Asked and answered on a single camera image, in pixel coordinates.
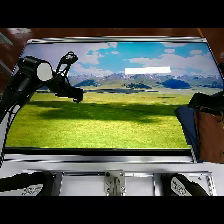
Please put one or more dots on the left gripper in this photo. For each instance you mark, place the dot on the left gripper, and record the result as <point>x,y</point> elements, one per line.
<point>68,89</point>

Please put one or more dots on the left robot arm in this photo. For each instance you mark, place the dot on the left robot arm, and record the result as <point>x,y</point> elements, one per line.
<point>26,78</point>

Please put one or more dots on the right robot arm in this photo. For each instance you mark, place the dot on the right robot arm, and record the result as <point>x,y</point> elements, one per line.
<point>208,101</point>

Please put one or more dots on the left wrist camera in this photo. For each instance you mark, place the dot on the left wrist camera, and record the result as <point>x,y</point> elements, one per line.
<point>68,58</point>

